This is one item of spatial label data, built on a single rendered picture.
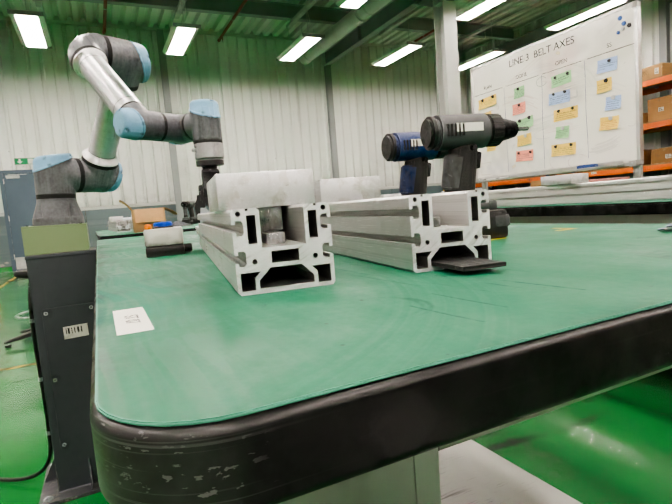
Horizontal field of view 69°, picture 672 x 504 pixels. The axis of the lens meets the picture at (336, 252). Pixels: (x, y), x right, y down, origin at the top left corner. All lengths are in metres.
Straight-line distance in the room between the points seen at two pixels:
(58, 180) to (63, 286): 0.34
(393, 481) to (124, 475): 0.20
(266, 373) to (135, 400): 0.06
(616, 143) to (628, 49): 0.58
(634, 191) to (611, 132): 1.61
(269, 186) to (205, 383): 0.34
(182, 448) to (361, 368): 0.09
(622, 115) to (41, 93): 11.14
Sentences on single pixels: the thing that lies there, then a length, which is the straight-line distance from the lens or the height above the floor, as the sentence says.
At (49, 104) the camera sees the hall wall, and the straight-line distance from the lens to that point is 12.56.
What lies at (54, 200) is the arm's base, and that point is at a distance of 1.82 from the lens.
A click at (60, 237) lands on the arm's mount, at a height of 0.83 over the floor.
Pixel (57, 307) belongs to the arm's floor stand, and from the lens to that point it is 1.80.
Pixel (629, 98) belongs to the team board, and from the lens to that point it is 3.77.
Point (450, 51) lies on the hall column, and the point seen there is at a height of 3.37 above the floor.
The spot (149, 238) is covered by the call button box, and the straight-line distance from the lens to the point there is 1.13.
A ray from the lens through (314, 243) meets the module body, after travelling 0.50.
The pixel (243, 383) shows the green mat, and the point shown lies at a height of 0.78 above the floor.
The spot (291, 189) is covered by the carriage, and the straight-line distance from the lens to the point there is 0.57.
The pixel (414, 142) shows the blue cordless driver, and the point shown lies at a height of 0.97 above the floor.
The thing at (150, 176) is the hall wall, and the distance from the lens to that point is 12.38.
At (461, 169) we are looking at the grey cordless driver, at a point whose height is 0.90.
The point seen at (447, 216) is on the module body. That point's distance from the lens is 0.62.
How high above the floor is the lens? 0.86
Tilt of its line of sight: 6 degrees down
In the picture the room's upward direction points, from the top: 5 degrees counter-clockwise
